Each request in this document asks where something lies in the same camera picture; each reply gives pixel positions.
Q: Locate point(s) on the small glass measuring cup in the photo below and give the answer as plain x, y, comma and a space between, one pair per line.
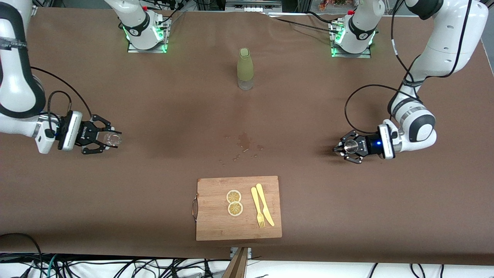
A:
114, 139

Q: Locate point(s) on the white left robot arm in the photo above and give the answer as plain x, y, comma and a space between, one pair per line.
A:
444, 42

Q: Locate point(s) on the yellow plastic fork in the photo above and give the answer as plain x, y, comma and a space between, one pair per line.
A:
255, 200

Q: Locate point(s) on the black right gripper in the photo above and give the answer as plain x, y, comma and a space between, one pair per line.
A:
83, 133

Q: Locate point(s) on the grey power strip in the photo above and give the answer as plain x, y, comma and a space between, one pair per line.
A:
252, 7

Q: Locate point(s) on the brown table cover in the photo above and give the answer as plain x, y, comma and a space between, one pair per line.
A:
308, 116

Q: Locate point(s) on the metal mounting bracket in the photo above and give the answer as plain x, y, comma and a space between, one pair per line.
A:
233, 253

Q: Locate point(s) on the spilled liquid drops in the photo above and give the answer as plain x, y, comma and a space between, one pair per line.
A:
244, 142

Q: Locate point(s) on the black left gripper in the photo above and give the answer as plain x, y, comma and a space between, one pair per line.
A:
369, 145

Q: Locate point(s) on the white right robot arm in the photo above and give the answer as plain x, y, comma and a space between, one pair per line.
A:
15, 77

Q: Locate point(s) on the camera mounting pole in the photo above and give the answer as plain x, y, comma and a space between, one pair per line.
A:
238, 266

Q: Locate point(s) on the yellow plastic knife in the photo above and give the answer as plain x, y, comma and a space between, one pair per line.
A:
264, 204

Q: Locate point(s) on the lemon slice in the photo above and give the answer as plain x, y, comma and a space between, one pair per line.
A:
234, 196
235, 209

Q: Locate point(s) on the green sleeved glass bottle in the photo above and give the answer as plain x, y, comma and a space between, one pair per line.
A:
245, 65

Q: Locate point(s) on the steel double-cone jigger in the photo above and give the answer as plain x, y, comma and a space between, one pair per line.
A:
350, 145

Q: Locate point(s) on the aluminium frame profile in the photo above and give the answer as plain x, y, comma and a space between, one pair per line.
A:
34, 9

